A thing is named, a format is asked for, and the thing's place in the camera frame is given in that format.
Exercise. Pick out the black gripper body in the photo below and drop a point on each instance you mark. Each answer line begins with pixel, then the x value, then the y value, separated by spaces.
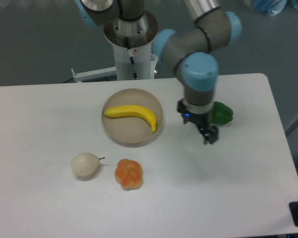
pixel 198 115

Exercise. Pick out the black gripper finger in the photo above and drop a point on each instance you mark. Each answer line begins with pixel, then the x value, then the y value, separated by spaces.
pixel 205 134
pixel 213 134

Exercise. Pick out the yellow banana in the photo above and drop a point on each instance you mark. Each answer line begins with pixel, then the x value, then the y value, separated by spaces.
pixel 139 111

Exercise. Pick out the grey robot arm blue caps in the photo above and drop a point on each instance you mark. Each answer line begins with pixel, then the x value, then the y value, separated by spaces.
pixel 187 56

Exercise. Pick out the beige round plate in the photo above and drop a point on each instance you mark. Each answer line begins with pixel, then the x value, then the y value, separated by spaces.
pixel 132 131

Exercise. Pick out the green bell pepper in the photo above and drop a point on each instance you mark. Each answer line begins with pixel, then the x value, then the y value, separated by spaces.
pixel 221 113

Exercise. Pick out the orange knotted bread roll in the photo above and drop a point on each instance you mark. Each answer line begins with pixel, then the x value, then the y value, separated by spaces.
pixel 129 174

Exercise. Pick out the white pear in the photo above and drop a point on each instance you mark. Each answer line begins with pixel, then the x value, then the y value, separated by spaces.
pixel 85 165

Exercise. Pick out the blue plastic bag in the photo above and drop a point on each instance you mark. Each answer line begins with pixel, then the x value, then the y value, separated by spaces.
pixel 269 7

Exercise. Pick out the white metal frame bracket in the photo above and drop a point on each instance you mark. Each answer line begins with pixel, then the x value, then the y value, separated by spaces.
pixel 94 75

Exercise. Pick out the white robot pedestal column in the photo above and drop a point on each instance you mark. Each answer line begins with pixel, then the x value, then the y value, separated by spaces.
pixel 132 46

